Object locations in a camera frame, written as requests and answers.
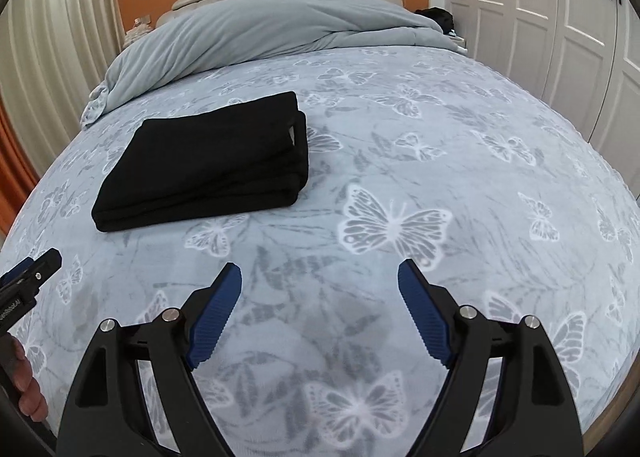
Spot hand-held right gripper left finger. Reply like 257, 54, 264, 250
56, 263, 243, 457

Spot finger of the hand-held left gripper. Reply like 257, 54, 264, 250
0, 248, 63, 303

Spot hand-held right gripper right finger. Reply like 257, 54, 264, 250
397, 259, 583, 457

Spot black pants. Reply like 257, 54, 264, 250
91, 91, 311, 234

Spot person's left hand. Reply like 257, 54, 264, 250
10, 337, 49, 424

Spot orange curtain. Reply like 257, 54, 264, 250
0, 107, 41, 238

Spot bed with butterfly sheet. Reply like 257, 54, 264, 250
0, 44, 640, 457

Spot white curtain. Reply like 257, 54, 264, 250
0, 0, 126, 178

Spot grey duvet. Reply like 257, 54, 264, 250
80, 0, 468, 128

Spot black bag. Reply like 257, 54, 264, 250
414, 8, 453, 32

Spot white wardrobe doors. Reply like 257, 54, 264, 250
442, 0, 640, 198

